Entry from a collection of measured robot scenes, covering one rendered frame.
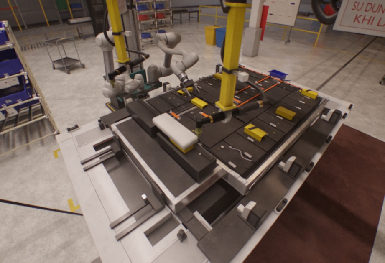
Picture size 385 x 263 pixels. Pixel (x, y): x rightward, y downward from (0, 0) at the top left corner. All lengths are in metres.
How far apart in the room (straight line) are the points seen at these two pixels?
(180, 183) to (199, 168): 0.16
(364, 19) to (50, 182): 3.08
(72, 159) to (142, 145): 0.61
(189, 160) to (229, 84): 0.49
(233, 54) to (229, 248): 0.94
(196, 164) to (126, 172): 0.65
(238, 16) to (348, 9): 0.38
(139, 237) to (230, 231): 0.49
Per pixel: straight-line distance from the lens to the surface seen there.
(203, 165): 1.05
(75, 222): 2.40
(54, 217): 2.55
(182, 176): 1.14
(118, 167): 1.57
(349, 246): 2.49
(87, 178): 1.51
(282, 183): 1.38
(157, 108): 1.69
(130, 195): 1.39
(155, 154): 1.28
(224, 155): 1.24
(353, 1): 0.87
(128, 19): 2.62
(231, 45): 0.82
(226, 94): 0.90
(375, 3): 0.88
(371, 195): 3.07
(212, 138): 1.34
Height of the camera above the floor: 1.92
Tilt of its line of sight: 36 degrees down
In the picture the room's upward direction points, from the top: straight up
